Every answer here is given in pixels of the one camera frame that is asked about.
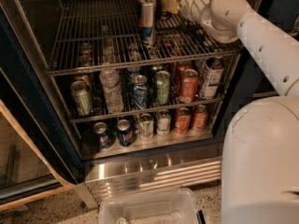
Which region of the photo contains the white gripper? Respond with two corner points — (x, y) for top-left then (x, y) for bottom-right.
(161, 0), (212, 22)

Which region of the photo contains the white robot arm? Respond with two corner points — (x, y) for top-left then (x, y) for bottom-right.
(162, 0), (299, 224)

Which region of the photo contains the tall silver blue energy can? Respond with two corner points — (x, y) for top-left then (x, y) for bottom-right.
(137, 0), (156, 47)

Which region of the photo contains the orange can behind middle shelf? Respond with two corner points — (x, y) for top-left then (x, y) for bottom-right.
(176, 61), (192, 86)

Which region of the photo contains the green can shelf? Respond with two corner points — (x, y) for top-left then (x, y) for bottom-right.
(155, 71), (170, 105)
(70, 80), (93, 117)

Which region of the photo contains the orange can middle shelf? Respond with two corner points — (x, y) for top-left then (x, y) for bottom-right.
(178, 69), (198, 104)

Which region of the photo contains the blue silver can middle shelf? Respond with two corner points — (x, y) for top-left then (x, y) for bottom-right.
(132, 75), (149, 109)

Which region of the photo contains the stainless steel fridge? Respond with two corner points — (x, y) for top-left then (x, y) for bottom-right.
(0, 0), (299, 209)

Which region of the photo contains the orange can bottom right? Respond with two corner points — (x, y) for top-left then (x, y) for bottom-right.
(191, 105), (208, 132)

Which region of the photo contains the white green can bottom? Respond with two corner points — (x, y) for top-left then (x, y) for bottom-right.
(156, 109), (171, 135)

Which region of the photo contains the orange can bottom left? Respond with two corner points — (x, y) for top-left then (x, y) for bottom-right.
(174, 107), (191, 134)

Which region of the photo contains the gold can behind green can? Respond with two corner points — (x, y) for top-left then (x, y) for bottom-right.
(74, 74), (93, 89)

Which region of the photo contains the silver green can bottom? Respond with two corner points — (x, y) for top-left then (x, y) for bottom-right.
(138, 113), (154, 140)

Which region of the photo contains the green can left middle shelf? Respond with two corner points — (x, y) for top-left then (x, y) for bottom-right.
(70, 80), (93, 117)

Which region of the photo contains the blue pepsi can right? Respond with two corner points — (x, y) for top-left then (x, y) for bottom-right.
(117, 119), (133, 147)

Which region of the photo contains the blue pepsi can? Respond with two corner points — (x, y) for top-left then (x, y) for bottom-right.
(117, 119), (133, 147)
(93, 122), (111, 148)

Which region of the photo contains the blue pepsi can left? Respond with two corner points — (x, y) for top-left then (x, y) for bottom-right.
(93, 122), (111, 148)

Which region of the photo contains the open glass fridge door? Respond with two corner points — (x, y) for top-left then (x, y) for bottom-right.
(0, 11), (77, 211)

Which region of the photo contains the white label glass bottle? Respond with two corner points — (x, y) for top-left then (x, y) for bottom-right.
(199, 57), (223, 100)

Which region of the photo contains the clear plastic water bottle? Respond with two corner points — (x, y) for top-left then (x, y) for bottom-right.
(99, 69), (123, 113)

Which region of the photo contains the clear plastic bin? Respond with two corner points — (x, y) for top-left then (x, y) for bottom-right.
(98, 189), (199, 224)

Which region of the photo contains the top wire fridge shelf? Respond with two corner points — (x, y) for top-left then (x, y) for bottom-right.
(49, 0), (242, 77)

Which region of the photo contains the wire fridge shelf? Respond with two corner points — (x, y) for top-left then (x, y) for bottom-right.
(49, 0), (242, 77)
(50, 54), (241, 124)

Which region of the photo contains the middle wire fridge shelf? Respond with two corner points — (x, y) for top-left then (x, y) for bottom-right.
(50, 54), (241, 124)

